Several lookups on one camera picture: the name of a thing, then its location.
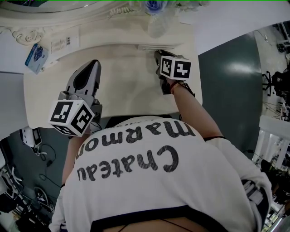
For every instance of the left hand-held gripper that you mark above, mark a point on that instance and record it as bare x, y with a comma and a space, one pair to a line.
61, 112

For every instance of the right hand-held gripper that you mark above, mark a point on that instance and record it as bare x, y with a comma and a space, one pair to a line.
179, 69

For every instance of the small cream drawer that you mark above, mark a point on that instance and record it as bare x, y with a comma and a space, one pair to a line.
158, 46

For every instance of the cream ornate dressing table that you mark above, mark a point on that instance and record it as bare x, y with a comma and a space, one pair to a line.
131, 79

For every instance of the person's right forearm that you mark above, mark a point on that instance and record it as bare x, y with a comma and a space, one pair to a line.
194, 108

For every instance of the person's left forearm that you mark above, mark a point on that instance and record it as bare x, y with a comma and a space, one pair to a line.
70, 158

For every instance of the clear glass vase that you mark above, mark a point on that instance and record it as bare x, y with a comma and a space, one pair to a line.
158, 28

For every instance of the white paper label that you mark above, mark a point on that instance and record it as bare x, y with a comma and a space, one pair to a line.
61, 44

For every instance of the black trousers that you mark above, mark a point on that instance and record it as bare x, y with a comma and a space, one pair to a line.
113, 122

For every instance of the blue printed packet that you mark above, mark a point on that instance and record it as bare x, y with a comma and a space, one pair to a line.
36, 57

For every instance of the blue white flower bouquet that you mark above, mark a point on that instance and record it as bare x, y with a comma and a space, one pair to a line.
153, 5

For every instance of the white device with screen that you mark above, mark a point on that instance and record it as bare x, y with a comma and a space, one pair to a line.
29, 137

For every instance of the white printed shirt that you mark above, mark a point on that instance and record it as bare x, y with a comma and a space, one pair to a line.
147, 181

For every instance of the black office chair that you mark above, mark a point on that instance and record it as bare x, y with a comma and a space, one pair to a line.
281, 81

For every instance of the white shelving rack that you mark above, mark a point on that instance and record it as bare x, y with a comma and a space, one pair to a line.
272, 127

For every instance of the oval mirror cream ornate frame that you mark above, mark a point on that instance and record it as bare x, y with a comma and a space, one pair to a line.
63, 5

